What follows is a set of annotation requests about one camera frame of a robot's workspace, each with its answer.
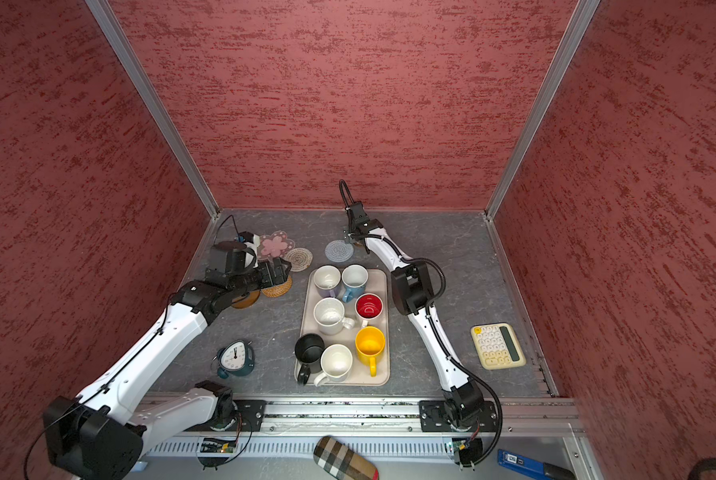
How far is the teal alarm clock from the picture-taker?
0.80m

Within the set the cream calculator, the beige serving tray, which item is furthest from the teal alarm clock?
the cream calculator

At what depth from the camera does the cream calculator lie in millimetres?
835
